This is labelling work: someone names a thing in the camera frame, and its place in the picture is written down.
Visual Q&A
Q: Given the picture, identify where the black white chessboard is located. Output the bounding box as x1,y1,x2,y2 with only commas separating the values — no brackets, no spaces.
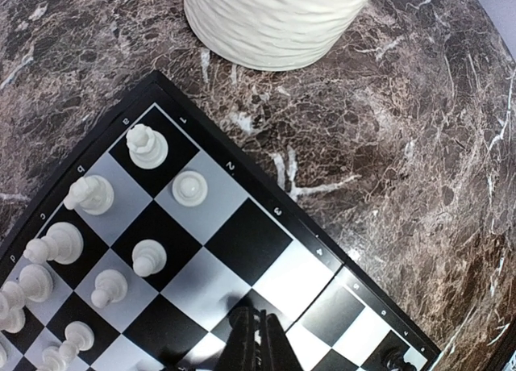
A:
1,71,439,370

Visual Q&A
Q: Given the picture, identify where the white pawn far corner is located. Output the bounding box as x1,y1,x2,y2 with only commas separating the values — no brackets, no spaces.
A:
171,170,208,206

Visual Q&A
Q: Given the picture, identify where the white rook far corner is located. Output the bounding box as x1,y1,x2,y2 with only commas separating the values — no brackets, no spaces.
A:
126,123,169,169

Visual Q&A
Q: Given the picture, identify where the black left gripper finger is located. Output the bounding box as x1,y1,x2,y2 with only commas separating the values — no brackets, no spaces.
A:
215,306,302,371

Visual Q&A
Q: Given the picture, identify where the cream ceramic mug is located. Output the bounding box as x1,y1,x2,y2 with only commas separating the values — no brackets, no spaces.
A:
184,0,369,72

